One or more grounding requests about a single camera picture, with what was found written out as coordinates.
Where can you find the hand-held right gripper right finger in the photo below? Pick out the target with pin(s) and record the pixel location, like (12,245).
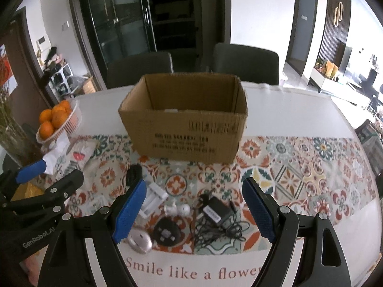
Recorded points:
(258,212)

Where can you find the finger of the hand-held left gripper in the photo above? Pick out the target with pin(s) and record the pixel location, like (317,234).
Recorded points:
(30,170)
(67,182)

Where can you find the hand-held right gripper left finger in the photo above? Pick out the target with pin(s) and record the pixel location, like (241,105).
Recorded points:
(128,212)

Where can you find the white battery charger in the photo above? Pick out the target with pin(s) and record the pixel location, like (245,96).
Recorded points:
(155,197)

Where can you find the black phone holder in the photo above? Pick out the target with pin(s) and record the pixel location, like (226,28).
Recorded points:
(134,172)

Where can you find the golden box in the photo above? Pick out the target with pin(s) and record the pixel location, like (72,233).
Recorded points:
(28,192)

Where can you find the white packet with red print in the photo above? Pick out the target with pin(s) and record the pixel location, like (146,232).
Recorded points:
(79,155)

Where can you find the silver computer mouse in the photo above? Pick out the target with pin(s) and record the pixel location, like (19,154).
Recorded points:
(140,240)

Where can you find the vase of dried branches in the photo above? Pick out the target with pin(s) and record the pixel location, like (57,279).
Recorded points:
(12,143)

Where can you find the black round gadget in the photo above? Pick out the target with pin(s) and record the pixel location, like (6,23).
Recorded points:
(167,230)

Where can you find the small white gadget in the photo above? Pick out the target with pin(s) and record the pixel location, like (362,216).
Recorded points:
(184,210)

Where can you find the patterned tablecloth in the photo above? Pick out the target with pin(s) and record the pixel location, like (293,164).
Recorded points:
(299,170)

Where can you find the pile of oranges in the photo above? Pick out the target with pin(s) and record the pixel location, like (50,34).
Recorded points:
(58,118)

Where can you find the white fruit basket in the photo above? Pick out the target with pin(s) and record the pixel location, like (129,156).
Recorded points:
(73,122)

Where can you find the brown wooden door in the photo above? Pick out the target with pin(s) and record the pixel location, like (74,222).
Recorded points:
(27,74)

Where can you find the white shelf unit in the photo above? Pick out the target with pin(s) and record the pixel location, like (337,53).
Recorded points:
(61,79)

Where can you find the small cardboard box on floor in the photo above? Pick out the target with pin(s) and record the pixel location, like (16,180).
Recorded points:
(89,85)

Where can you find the dark grey dining chair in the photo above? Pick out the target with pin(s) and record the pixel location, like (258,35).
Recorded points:
(137,68)
(245,62)

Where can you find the white television cabinet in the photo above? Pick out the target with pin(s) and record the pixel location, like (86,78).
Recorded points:
(326,85)

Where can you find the orange bag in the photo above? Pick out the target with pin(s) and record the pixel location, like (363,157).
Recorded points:
(330,70)

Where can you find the black glass cabinet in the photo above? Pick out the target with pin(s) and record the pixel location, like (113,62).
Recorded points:
(125,21)

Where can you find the black television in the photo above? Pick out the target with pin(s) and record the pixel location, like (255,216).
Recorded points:
(345,59)

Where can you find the grey door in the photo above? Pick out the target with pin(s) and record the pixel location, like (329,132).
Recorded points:
(302,27)

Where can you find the red wall poster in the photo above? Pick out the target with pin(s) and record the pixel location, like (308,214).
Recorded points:
(6,68)

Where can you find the white wall intercom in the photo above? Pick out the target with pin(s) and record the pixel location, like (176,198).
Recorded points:
(43,42)

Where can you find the white light switch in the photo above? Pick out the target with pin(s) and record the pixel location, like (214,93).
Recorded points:
(65,26)

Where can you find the dark slatted wall panel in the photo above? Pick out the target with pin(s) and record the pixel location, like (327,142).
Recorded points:
(329,36)

